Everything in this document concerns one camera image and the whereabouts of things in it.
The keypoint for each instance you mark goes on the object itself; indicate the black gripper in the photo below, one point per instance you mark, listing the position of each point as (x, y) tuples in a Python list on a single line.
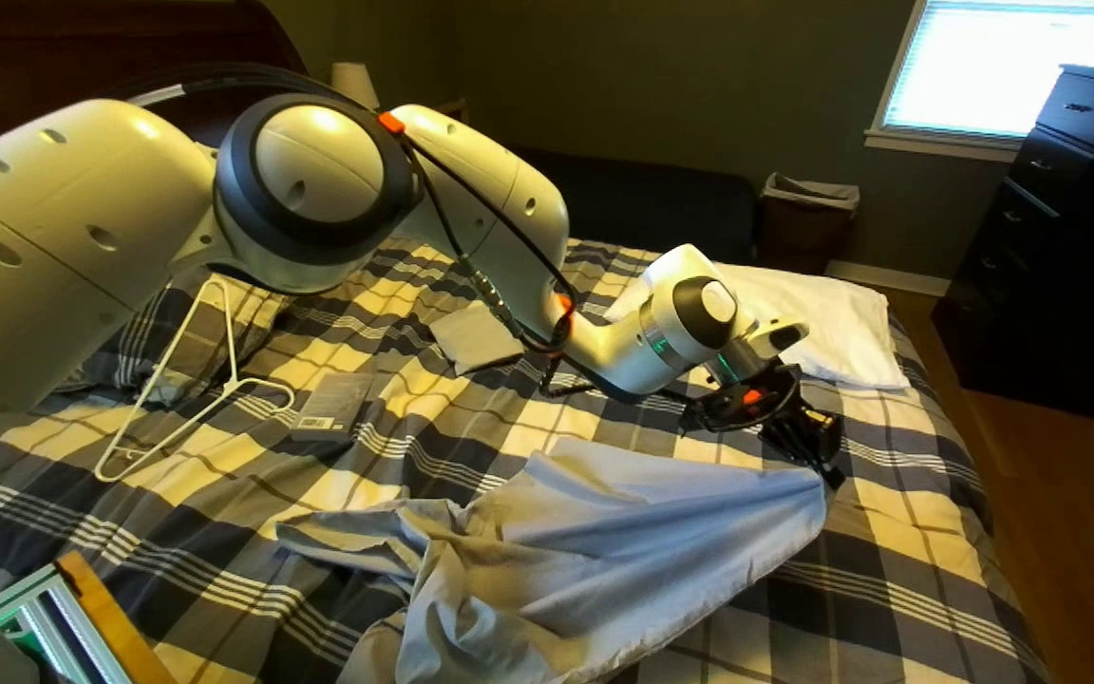
[(761, 401)]

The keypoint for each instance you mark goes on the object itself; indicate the brown laundry hamper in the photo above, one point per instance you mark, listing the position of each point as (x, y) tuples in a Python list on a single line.
[(808, 222)]

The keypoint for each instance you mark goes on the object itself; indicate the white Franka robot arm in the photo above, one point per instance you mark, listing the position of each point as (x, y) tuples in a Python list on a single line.
[(93, 216)]

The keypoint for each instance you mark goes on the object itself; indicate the plaid bed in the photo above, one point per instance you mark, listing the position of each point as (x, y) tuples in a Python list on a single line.
[(901, 571)]

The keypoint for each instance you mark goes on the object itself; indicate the black tall dresser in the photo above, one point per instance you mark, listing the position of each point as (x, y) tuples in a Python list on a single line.
[(1055, 240)]

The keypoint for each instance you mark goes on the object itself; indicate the folded grey cloth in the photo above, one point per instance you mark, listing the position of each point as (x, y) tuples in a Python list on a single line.
[(473, 335)]

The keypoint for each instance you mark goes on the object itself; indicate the dark wooden headboard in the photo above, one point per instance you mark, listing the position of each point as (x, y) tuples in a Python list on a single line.
[(93, 53)]

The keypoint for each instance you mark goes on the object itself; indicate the white pillow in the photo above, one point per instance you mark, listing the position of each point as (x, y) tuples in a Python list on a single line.
[(833, 330)]

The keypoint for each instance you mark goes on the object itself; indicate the wood and green frame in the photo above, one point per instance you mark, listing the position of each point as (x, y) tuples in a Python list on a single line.
[(77, 621)]

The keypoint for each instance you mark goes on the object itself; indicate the white shade table lamp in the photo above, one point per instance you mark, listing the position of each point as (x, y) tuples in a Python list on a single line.
[(356, 79)]

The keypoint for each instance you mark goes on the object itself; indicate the large grey-brown cloth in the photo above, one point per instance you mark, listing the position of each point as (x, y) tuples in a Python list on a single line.
[(598, 556)]

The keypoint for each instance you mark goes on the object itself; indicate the bright window white frame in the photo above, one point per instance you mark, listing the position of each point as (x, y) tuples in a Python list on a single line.
[(1017, 70)]

